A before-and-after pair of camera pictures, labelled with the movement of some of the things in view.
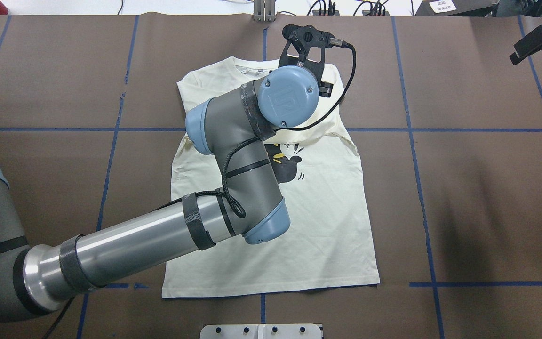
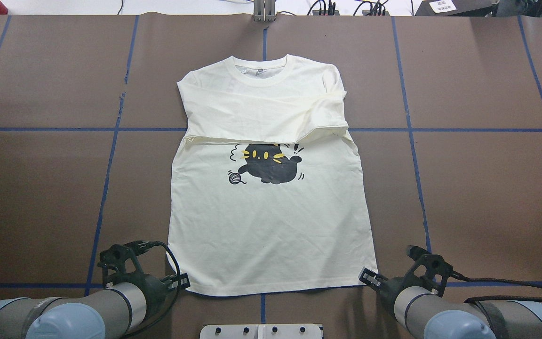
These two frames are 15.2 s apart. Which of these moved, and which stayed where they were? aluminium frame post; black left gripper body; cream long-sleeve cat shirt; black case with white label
Moved: black left gripper body
Stayed: aluminium frame post; black case with white label; cream long-sleeve cat shirt
